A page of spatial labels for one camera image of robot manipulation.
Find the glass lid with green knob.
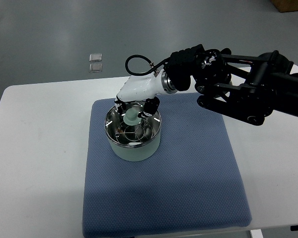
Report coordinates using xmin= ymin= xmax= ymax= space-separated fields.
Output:
xmin=104 ymin=102 xmax=162 ymax=148

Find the brown cardboard box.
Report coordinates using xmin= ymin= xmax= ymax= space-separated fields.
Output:
xmin=270 ymin=0 xmax=298 ymax=13

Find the upper floor socket plate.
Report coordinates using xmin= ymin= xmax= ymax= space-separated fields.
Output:
xmin=89 ymin=53 xmax=102 ymax=62

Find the wire steaming rack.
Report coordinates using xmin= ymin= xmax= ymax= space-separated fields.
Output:
xmin=114 ymin=120 xmax=153 ymax=145

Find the green pot with steel interior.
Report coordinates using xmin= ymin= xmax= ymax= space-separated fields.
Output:
xmin=109 ymin=102 xmax=160 ymax=162

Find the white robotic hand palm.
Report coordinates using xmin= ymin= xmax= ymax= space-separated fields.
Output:
xmin=116 ymin=70 xmax=177 ymax=103

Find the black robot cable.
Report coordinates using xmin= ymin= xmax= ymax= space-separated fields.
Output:
xmin=125 ymin=55 xmax=172 ymax=76

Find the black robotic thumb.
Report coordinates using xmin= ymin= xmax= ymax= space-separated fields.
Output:
xmin=138 ymin=97 xmax=160 ymax=118

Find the blue quilted mat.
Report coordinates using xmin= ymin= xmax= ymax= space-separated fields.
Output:
xmin=82 ymin=93 xmax=252 ymax=238

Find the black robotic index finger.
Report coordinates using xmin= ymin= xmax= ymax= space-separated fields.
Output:
xmin=114 ymin=98 xmax=126 ymax=115

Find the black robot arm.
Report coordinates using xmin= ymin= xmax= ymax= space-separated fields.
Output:
xmin=115 ymin=45 xmax=298 ymax=126

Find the lower floor socket plate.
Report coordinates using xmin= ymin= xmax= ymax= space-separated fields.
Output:
xmin=89 ymin=63 xmax=103 ymax=73

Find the floor socket plate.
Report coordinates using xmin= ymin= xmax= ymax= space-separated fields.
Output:
xmin=89 ymin=53 xmax=102 ymax=62
xmin=89 ymin=63 xmax=103 ymax=73

